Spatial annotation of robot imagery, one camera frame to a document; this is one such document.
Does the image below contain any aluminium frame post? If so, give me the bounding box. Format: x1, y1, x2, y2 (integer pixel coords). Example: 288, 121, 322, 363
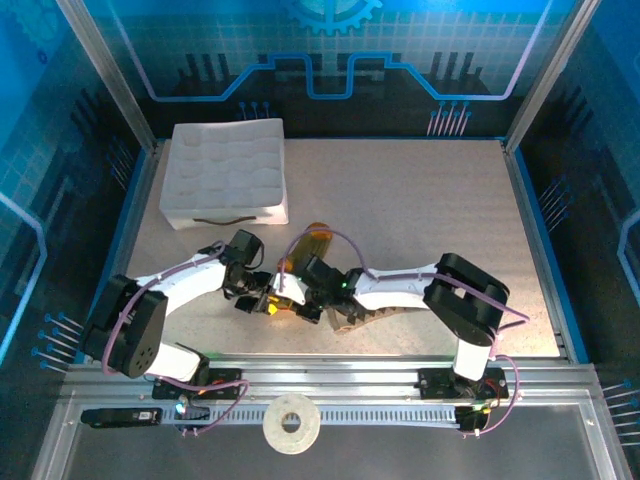
503, 0, 604, 154
54, 0, 162, 154

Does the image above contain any flat black device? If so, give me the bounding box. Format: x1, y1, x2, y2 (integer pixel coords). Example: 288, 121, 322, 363
79, 407, 164, 429

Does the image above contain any brown organizer box handle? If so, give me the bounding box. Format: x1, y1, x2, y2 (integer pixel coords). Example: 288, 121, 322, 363
191, 214, 258, 227

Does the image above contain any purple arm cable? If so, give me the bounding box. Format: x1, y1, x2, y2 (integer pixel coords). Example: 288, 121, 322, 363
101, 240, 251, 439
276, 228, 532, 440

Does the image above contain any wide aluminium beam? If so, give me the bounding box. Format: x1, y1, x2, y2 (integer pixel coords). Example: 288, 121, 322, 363
58, 353, 602, 404

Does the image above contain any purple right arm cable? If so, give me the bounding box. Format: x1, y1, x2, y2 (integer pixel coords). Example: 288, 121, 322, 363
276, 228, 532, 440

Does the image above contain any orange translucent tube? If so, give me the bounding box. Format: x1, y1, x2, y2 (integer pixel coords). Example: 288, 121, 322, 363
277, 223, 335, 315

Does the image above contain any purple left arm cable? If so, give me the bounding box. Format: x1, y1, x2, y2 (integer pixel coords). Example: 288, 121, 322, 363
101, 240, 251, 439

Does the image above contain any slotted white cable duct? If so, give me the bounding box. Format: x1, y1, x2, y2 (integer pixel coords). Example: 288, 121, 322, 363
172, 402, 459, 427

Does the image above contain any aluminium side rail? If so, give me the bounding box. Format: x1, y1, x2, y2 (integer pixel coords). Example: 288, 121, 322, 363
501, 139, 577, 360
73, 141, 162, 362

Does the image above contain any white tape roll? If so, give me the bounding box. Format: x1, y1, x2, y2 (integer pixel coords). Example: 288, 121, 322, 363
262, 393, 322, 456

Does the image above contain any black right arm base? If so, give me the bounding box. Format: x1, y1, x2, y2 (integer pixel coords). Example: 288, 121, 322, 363
416, 366, 510, 402

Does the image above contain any small black controller board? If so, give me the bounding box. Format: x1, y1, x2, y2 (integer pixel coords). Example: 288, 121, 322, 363
455, 404, 490, 433
174, 397, 212, 422

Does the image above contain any white foam tray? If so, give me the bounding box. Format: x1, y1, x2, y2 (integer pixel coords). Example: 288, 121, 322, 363
158, 118, 291, 232

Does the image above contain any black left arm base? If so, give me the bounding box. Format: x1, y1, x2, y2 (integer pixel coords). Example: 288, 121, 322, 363
151, 366, 245, 402

